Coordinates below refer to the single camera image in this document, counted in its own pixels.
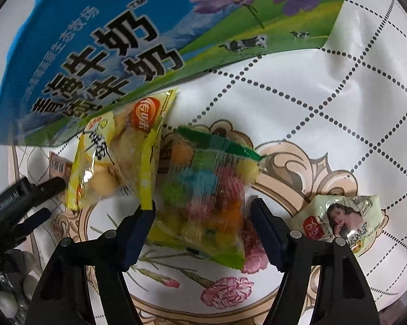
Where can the brown snack packet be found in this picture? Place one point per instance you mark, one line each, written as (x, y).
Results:
(59, 166)

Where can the yellow puff snack packet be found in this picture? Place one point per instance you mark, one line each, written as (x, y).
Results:
(122, 149)

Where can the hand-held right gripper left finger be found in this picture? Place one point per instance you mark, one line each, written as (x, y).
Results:
(139, 233)

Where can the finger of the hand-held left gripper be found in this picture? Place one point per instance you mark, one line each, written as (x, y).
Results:
(30, 221)
(49, 186)

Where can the shiny grey object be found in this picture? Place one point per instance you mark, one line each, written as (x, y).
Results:
(10, 287)

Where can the colourful ball candy packet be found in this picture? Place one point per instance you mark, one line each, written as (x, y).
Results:
(207, 203)

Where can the printed cardboard box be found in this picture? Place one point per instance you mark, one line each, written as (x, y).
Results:
(156, 34)

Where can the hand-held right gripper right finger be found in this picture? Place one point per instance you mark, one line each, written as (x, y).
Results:
(268, 233)

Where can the pale green portrait snack packet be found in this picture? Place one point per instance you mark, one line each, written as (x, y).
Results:
(339, 220)

